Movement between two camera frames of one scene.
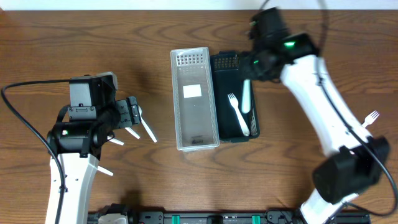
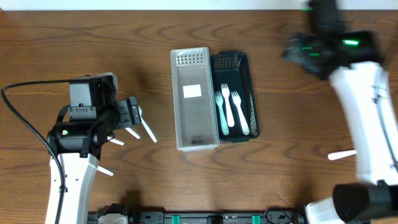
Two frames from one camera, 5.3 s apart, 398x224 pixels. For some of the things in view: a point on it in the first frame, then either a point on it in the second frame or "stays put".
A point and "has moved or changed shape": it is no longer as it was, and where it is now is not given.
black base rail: x=270 y=217 stays put
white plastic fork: x=370 y=118 has moved or changed shape
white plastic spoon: x=132 y=132 stays put
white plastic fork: x=246 y=105 -> x=226 y=92
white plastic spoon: x=143 y=122 stays put
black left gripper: x=134 y=111 stays put
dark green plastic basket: x=236 y=101 stays put
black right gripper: x=249 y=66 -> x=301 y=52
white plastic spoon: x=105 y=170 stays put
